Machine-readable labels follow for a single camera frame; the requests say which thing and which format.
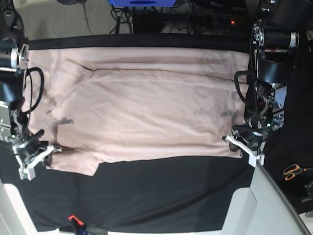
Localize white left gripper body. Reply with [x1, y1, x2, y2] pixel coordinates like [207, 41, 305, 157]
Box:
[221, 124, 266, 167]

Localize orange blue bottom clamp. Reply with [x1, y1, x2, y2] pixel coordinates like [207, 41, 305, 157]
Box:
[67, 214, 108, 235]

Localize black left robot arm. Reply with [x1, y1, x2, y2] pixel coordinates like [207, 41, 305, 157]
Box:
[222, 0, 313, 167]

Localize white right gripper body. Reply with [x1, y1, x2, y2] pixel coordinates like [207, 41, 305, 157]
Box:
[11, 129, 63, 181]

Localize white chair left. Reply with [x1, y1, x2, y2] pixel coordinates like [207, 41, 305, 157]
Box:
[0, 183, 60, 235]

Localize white chair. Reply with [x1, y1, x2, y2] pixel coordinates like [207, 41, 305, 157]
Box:
[221, 165, 310, 235]
[0, 183, 60, 235]

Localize black device on side table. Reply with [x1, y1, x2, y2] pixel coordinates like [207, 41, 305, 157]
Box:
[302, 181, 313, 203]

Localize black table cloth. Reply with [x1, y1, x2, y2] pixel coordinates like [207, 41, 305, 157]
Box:
[0, 33, 313, 233]

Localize orange handled scissors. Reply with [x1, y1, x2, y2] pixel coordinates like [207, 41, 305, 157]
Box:
[283, 164, 313, 181]

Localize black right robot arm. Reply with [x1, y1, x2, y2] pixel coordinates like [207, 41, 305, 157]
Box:
[0, 0, 62, 181]

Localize pink T-shirt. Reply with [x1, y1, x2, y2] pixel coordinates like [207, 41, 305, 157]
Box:
[25, 47, 249, 176]

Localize blue plastic box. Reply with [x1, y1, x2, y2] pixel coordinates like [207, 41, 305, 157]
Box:
[108, 0, 176, 7]

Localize white chair right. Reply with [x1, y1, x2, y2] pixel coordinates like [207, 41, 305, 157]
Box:
[221, 165, 310, 235]

